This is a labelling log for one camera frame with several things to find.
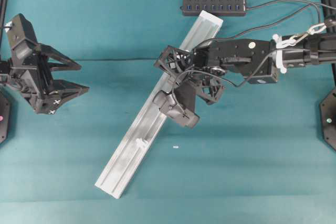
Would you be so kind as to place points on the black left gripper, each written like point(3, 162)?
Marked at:
point(32, 77)

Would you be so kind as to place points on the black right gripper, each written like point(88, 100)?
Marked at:
point(183, 65)

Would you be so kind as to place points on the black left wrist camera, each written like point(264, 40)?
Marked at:
point(22, 39)

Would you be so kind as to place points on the grey aluminium rail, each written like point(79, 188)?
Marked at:
point(127, 157)

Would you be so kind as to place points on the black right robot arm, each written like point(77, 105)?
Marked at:
point(259, 61)

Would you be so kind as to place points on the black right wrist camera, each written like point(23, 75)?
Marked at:
point(179, 104)

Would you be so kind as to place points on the black left frame post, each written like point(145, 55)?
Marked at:
point(3, 5)

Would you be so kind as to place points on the black USB hub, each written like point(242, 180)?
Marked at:
point(215, 7)

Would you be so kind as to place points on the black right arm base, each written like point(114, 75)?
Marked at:
point(327, 112)

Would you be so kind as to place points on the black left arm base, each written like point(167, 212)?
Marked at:
point(6, 107)

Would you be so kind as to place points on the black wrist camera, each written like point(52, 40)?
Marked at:
point(22, 39)
point(179, 104)

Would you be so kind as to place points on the white near zip-tie ring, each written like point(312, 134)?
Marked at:
point(142, 144)

